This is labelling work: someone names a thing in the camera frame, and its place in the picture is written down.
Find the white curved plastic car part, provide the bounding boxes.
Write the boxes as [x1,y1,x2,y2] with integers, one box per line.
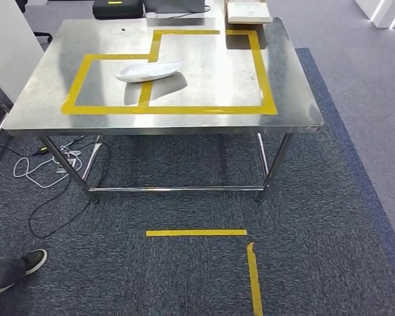
[116,59,184,84]

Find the stainless steel workbench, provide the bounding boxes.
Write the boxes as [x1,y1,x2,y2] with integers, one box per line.
[1,16,325,203]

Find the yellow floor tape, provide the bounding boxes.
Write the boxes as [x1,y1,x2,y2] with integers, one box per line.
[146,229,248,238]
[246,242,263,316]

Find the yellow tape rectangle marking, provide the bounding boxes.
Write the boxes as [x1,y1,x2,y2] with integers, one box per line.
[61,29,278,117]

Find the white flat box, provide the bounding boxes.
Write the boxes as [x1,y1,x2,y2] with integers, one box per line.
[226,0,273,25]

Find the white power strip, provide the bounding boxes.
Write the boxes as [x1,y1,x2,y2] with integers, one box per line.
[56,157,77,174]

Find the black case with yellow label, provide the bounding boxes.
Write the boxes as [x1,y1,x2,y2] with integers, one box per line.
[92,0,145,20]

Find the white cabinet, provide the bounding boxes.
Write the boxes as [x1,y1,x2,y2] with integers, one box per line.
[0,0,45,103]

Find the person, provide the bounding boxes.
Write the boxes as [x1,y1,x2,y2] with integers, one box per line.
[0,248,49,294]

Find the white panel furniture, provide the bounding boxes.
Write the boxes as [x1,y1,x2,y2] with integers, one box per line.
[354,0,395,30]

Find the white cable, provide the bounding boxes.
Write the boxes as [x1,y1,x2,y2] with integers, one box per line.
[12,145,84,189]

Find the black cable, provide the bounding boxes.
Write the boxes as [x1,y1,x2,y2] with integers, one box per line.
[0,135,111,240]

